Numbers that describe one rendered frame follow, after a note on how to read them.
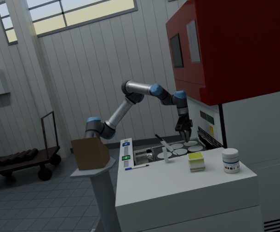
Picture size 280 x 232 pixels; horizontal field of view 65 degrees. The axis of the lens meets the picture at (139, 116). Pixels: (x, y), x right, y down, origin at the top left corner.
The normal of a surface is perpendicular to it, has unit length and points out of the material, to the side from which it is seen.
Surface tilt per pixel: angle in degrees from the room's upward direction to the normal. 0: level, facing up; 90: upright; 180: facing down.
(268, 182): 90
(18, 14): 90
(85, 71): 90
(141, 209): 90
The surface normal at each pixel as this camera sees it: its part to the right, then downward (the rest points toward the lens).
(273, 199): 0.06, 0.21
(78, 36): -0.20, 0.26
